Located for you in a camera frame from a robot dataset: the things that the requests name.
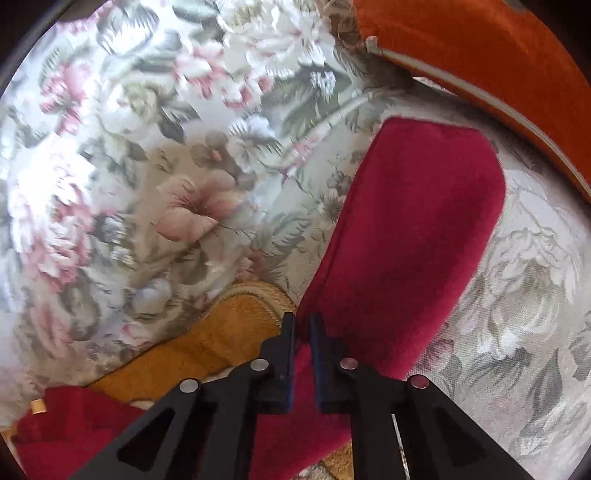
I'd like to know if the floral bed sheet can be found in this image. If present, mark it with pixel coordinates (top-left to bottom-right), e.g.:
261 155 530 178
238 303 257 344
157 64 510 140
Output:
0 0 591 472

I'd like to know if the orange plush blanket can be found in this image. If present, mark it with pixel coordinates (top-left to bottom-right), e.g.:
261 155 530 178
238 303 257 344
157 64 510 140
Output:
88 282 354 480

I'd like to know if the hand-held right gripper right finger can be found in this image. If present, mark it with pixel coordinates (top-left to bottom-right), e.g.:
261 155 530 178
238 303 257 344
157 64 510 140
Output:
310 313 533 480

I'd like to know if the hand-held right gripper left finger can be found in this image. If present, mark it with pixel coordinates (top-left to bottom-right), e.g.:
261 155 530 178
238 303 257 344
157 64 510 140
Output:
69 312 297 480

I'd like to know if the red fleece garment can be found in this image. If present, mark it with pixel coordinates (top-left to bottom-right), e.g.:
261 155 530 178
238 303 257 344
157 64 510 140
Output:
11 117 507 480

